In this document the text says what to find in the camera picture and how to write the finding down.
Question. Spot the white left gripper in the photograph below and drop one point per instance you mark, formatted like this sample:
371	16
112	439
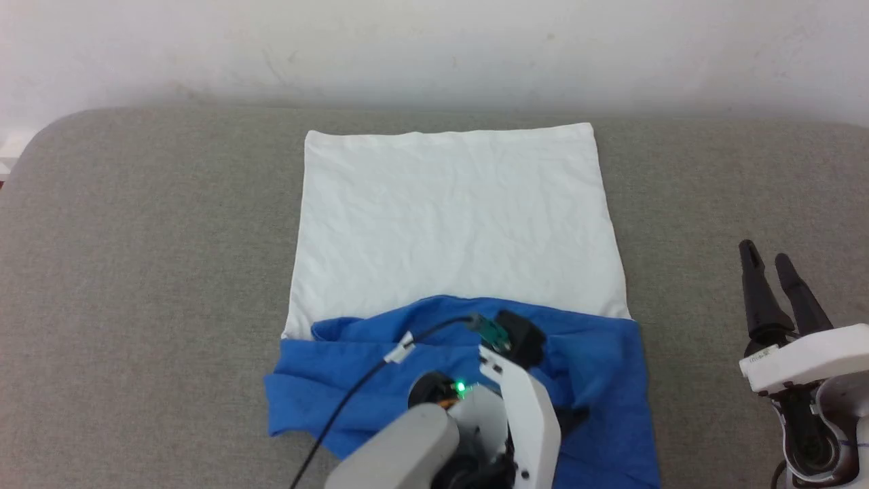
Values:
529	428

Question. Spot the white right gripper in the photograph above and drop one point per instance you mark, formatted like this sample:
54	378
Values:
808	360

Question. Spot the blue and white garment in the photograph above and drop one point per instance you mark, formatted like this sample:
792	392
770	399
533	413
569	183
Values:
448	217

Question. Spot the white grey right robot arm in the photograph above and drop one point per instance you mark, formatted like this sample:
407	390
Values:
862	468

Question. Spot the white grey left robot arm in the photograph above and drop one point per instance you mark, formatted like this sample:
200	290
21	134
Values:
394	448

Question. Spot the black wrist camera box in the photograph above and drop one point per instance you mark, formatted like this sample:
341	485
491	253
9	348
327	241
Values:
526	336

